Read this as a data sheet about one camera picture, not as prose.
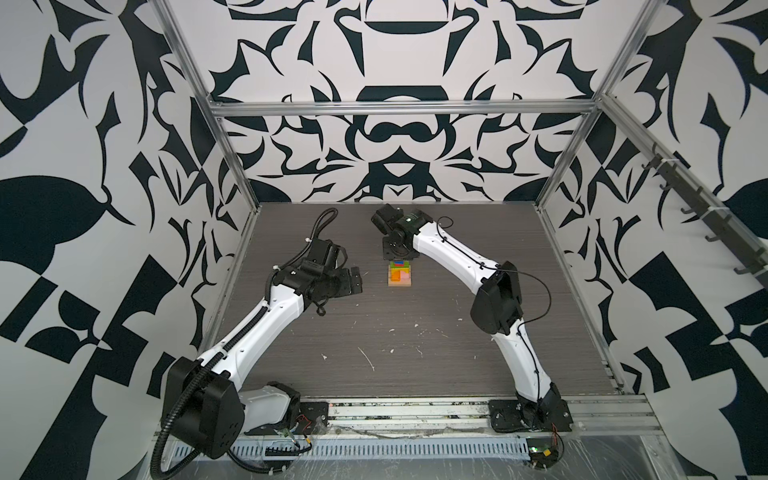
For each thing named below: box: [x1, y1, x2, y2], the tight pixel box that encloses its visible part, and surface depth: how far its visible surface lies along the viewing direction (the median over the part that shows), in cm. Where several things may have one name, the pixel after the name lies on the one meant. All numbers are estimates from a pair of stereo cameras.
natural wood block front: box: [387, 276, 412, 287], surface depth 99 cm
